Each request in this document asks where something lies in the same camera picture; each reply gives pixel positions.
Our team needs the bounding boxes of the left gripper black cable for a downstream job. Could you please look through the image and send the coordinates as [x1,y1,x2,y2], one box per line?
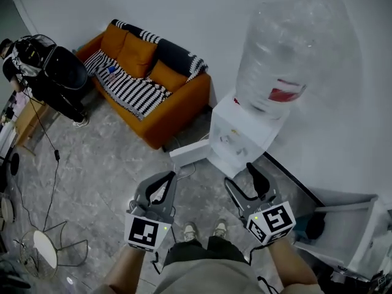
[149,225,177,275]

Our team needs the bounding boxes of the plastic-wrapped clear water jug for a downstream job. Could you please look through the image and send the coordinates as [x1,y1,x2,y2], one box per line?
[235,0,364,121]

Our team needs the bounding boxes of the round wire-frame side table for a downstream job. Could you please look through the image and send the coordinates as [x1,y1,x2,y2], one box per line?
[18,220,89,281]

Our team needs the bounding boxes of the person's beige shirt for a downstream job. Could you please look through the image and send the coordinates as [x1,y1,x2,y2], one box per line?
[153,257,325,294]

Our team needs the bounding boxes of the person's right shoe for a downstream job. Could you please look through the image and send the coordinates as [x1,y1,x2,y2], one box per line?
[213,218,229,238]

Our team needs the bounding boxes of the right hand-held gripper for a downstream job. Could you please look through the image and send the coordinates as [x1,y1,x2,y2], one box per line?
[224,162,297,247]

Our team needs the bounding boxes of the light wooden table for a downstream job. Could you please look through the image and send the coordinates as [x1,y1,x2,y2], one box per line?
[13,98,51,156]

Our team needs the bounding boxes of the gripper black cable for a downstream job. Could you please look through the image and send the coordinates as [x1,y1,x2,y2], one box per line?
[247,246,278,294]
[149,225,177,275]

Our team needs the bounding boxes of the white power strip cable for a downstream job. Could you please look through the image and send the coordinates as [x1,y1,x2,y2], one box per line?
[174,162,197,181]

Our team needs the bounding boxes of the orange sofa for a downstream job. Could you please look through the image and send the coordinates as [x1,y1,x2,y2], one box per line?
[75,19,212,151]

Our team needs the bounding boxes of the person's shoe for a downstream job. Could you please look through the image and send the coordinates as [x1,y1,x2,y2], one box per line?
[213,218,229,238]
[183,221,200,242]

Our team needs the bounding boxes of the black round stool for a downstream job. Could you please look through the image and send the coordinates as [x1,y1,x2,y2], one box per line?
[8,151,21,176]

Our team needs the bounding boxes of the person's right forearm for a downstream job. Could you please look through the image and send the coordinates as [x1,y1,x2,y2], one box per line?
[266,236,321,289]

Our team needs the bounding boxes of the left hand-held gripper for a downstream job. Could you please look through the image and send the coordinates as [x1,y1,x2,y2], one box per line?
[124,171,178,253]

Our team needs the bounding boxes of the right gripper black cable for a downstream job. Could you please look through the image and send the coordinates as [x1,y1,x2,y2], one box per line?
[247,246,278,294]

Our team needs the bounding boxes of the person's black shorts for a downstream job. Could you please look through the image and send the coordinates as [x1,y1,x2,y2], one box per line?
[164,235,249,268]

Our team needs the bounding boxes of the white side table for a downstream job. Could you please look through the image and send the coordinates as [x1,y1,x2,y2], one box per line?
[293,188,380,272]

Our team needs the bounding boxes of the white water dispenser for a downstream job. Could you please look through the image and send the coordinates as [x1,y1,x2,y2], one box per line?
[209,96,290,179]

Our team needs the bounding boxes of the orange sofa cushion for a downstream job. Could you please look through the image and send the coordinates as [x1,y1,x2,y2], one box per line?
[149,59,189,93]
[100,23,129,62]
[118,32,159,78]

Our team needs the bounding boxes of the person's left shoe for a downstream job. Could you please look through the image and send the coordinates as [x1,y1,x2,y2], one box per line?
[183,221,200,242]

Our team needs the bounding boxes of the person's left forearm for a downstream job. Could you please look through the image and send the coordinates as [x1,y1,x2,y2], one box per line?
[102,244,147,294]

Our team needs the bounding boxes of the black floor cable with adapter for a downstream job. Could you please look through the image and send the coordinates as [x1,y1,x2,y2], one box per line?
[12,84,61,232]

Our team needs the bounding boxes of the black white striped blanket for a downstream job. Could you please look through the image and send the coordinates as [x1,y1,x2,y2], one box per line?
[83,49,173,121]

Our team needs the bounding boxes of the black throw with white fringe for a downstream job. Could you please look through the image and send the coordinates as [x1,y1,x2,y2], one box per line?
[110,19,209,83]

